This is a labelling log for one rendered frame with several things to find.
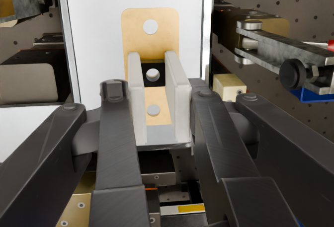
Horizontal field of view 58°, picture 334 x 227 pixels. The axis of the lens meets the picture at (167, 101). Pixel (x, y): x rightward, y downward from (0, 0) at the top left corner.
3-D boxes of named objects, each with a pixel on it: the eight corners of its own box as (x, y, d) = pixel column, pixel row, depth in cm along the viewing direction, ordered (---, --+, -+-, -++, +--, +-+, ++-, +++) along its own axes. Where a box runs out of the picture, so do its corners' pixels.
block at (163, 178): (118, 109, 82) (110, 177, 54) (162, 106, 83) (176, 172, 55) (119, 118, 83) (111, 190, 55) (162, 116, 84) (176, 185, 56)
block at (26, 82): (31, 32, 72) (-28, 64, 46) (81, 31, 73) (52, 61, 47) (37, 61, 75) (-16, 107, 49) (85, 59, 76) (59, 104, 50)
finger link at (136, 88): (147, 145, 15) (131, 146, 15) (140, 93, 21) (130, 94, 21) (144, 87, 13) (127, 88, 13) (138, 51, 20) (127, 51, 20)
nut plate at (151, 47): (120, 8, 19) (119, 10, 18) (178, 6, 20) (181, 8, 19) (128, 124, 23) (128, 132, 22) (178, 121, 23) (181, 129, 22)
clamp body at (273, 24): (193, -3, 73) (240, 16, 40) (233, -3, 74) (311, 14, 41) (193, 25, 76) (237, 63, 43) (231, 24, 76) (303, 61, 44)
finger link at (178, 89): (175, 86, 14) (192, 85, 14) (164, 50, 20) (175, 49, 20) (175, 143, 15) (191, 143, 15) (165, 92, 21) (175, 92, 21)
